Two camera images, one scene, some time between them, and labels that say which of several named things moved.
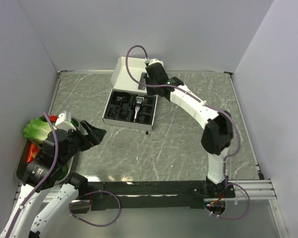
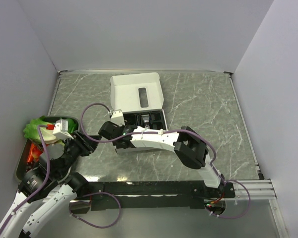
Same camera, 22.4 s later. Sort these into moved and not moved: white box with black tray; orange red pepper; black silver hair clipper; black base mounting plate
Moved: black silver hair clipper; white box with black tray
Not moved: black base mounting plate; orange red pepper
